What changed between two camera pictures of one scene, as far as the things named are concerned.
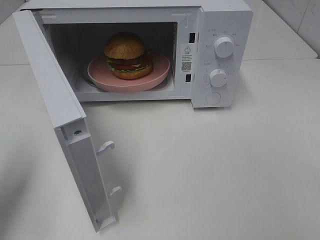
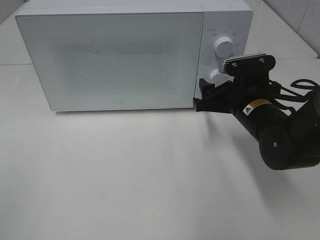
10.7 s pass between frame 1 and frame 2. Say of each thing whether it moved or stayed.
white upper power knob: stayed
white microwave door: moved
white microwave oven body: stayed
